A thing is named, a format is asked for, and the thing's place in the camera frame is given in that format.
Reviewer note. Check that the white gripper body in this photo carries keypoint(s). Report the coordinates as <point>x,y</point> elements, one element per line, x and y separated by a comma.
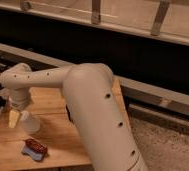
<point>19,104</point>

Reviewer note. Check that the white ceramic cup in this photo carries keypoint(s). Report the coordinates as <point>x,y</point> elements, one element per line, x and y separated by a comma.
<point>29,123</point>

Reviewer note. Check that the wooden board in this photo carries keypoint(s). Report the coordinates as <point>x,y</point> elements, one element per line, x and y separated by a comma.
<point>57,133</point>

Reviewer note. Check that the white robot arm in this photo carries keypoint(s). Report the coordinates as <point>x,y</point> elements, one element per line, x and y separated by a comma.
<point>87,89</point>

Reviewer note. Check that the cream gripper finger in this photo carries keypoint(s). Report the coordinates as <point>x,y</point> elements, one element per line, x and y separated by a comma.
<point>14,116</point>

